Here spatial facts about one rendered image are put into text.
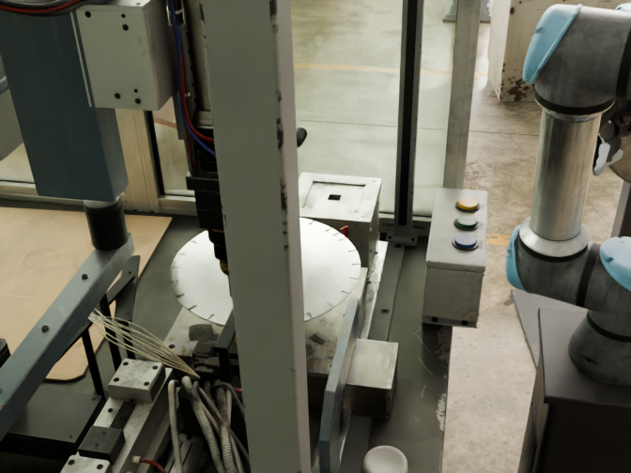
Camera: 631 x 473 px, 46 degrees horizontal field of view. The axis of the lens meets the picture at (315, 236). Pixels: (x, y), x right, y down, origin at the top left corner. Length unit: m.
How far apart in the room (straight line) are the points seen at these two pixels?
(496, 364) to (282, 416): 2.03
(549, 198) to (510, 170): 2.39
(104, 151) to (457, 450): 1.57
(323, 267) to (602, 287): 0.47
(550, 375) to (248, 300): 1.01
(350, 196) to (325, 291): 0.40
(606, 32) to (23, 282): 1.24
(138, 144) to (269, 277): 1.36
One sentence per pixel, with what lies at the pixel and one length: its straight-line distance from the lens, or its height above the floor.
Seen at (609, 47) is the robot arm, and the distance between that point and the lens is 1.10.
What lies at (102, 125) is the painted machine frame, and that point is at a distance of 0.95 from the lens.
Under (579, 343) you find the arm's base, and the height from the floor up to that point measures 0.79.
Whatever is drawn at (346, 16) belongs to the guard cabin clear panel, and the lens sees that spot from 1.56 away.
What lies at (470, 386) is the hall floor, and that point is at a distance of 2.45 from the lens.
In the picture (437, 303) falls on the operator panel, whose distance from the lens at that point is 1.46.
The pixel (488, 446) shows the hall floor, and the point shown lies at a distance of 2.29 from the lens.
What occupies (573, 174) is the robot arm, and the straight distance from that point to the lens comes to 1.23.
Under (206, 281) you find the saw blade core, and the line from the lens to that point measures 1.28.
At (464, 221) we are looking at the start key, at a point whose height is 0.91.
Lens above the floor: 1.71
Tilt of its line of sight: 34 degrees down
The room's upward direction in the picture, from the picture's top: 2 degrees counter-clockwise
